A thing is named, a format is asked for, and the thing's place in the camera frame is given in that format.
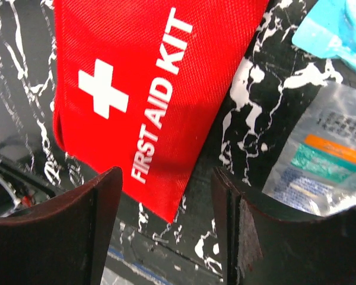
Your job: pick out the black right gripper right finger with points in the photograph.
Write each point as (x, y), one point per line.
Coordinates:
(263, 241)

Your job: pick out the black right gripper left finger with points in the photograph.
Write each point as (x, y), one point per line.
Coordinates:
(63, 240)

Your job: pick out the clear plastic medicine packet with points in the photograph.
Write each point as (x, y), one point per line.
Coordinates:
(316, 170)

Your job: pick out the red first aid kit pouch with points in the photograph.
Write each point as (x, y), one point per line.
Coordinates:
(140, 84)

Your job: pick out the teal plastic sachet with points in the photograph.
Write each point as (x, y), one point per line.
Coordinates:
(328, 31)

